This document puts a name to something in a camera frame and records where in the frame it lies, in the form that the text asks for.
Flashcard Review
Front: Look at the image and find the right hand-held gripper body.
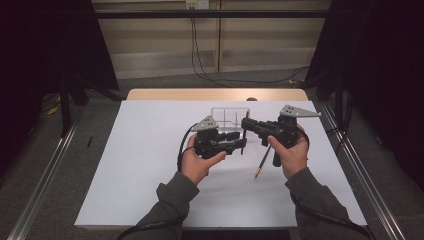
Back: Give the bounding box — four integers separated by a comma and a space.
261, 104, 323, 168

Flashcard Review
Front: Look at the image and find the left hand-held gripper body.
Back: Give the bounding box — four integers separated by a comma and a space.
190, 115, 236, 160

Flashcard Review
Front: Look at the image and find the clear plastic organizer box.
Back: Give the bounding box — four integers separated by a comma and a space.
210, 107, 252, 134

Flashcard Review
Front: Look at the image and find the person's left hand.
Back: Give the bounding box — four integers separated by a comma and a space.
181, 133, 228, 187

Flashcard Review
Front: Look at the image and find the person's right hand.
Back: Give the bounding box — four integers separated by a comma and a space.
267, 124, 310, 180

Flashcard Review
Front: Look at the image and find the wooden table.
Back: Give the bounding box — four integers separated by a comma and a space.
126, 88, 310, 102

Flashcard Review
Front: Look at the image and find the white table sheet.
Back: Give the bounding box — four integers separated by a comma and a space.
74, 99, 368, 230

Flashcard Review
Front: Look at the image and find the black curtain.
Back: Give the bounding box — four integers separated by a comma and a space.
0, 0, 120, 178
305, 0, 424, 192

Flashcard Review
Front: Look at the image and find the black horizontal bar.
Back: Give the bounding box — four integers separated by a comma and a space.
94, 9, 330, 20

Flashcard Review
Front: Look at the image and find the left hand-held gripper cable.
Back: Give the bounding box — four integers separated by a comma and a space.
115, 122, 200, 240

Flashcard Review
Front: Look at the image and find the hand-held gripper cable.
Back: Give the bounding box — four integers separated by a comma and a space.
290, 128, 377, 240
115, 122, 200, 240

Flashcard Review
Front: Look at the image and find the black wall cable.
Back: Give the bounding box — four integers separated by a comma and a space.
190, 17, 234, 89
193, 17, 310, 85

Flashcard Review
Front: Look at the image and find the black stand post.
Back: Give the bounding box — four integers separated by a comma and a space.
334, 73, 345, 128
58, 79, 73, 138

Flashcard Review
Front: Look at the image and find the wooden wall post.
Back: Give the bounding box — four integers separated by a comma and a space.
216, 0, 224, 73

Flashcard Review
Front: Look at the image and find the right hand-held gripper cable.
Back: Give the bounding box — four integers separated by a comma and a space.
290, 128, 377, 240

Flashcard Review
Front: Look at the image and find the metal floor rail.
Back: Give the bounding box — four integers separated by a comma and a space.
6, 106, 88, 240
319, 101, 406, 240

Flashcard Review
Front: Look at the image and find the wall socket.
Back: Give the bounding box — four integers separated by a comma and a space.
185, 0, 211, 10

